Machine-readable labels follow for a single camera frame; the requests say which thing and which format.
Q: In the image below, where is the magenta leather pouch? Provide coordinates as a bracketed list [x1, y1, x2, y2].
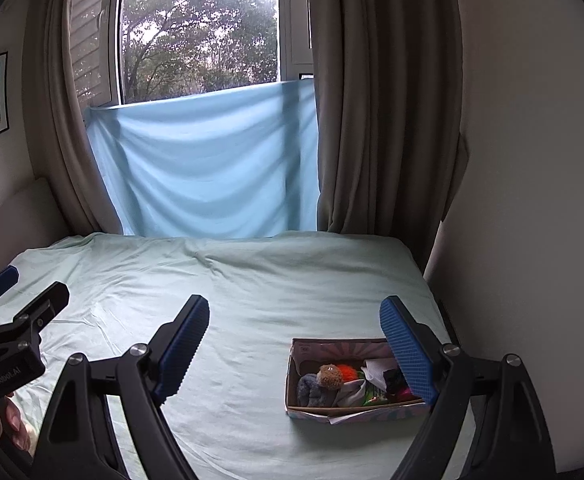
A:
[396, 382, 418, 403]

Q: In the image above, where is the orange yarn ball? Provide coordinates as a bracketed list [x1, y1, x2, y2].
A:
[336, 363, 361, 382]

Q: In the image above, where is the beige headboard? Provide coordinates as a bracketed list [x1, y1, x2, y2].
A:
[0, 178, 74, 271]

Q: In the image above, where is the brown curtain right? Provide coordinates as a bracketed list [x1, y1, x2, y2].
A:
[309, 0, 467, 266]

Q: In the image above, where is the light blue hanging sheet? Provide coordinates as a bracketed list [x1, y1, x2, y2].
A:
[86, 79, 319, 240]

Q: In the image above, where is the grey fluffy plush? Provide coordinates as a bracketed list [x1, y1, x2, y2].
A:
[296, 374, 337, 408]

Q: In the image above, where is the white dotted cloth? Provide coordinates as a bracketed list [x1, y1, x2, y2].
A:
[361, 358, 398, 390]

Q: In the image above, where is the person's left hand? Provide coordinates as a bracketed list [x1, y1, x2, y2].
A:
[0, 392, 34, 454]

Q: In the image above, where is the brown curtain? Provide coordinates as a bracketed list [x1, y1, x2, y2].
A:
[22, 0, 122, 235]
[309, 0, 467, 266]

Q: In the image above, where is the pink cardboard box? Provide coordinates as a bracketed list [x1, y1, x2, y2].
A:
[284, 338, 427, 426]

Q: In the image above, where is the pale green bed sheet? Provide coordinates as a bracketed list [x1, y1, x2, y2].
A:
[0, 232, 448, 479]

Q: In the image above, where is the green shiny wrapper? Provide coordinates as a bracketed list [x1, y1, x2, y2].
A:
[363, 382, 389, 406]

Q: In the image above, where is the black fabric item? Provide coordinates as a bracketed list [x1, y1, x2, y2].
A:
[383, 368, 409, 399]

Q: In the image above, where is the window with frame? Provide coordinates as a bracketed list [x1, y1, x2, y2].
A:
[70, 0, 313, 108]

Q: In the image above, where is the brown curtain left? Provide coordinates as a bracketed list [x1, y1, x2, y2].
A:
[22, 0, 122, 235]

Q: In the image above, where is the brown plush toy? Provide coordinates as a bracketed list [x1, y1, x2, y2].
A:
[317, 364, 344, 391]

